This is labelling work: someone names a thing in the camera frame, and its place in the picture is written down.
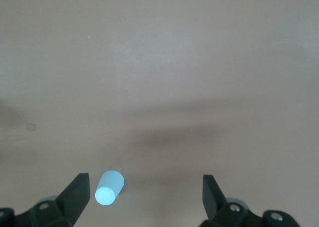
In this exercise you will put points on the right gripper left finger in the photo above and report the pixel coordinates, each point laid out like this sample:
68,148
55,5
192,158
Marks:
74,202

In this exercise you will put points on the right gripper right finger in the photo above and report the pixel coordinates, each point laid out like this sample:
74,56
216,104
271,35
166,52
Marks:
214,204

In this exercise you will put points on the light blue plastic cup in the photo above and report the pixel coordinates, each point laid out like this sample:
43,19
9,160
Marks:
109,188

